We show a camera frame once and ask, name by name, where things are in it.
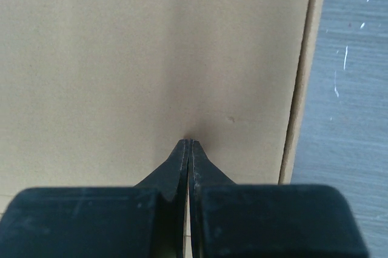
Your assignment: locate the brown cardboard box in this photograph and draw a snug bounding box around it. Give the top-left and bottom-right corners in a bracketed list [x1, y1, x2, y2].
[1, 0, 323, 218]

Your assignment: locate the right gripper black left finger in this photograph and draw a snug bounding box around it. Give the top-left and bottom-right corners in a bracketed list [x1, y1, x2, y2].
[1, 140, 189, 257]

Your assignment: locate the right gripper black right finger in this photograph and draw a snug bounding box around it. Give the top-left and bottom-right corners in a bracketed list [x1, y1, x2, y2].
[188, 141, 369, 257]

